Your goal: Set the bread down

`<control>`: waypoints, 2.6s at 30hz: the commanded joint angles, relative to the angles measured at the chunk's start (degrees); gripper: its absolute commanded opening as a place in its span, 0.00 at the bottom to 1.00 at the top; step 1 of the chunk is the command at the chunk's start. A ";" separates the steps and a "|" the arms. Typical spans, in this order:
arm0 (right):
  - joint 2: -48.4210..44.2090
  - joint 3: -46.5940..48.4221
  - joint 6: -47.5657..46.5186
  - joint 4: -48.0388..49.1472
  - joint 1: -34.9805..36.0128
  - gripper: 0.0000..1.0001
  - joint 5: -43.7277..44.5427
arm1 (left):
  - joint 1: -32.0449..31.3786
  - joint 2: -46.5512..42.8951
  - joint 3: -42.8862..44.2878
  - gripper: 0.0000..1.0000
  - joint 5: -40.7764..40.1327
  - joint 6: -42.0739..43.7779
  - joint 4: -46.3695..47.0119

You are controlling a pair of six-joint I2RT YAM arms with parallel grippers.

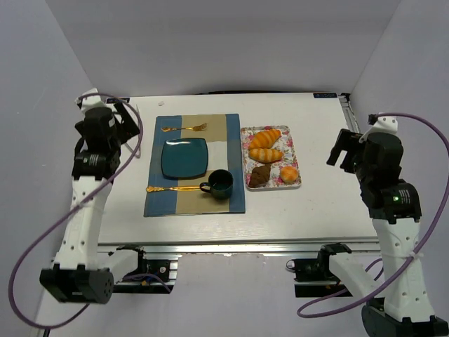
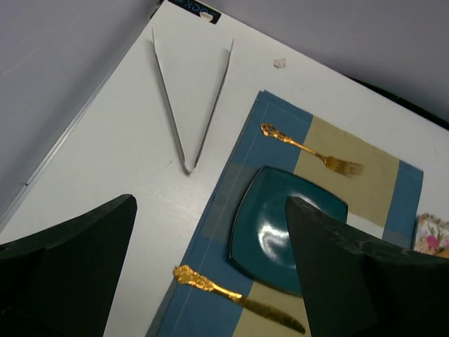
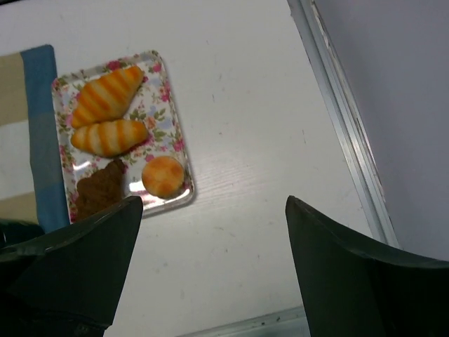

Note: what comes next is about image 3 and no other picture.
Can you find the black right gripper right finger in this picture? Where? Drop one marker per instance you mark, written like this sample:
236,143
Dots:
352,285

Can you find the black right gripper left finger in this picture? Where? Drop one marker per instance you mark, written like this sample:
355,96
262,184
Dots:
69,282

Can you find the brown chocolate croissant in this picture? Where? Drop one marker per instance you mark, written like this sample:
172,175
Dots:
100,190

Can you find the blue and beige placemat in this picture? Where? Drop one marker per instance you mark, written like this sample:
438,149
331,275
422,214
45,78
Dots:
31,175

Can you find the round orange bun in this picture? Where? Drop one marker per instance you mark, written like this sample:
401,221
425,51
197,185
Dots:
163,176

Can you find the small orange striped croissant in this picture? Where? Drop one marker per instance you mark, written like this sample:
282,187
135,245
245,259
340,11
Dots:
110,138

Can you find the floral rectangular tray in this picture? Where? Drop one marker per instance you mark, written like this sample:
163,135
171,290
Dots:
153,105

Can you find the large orange striped croissant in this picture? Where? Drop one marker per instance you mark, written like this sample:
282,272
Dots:
108,97

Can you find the aluminium table edge rail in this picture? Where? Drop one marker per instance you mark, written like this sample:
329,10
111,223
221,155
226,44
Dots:
345,116

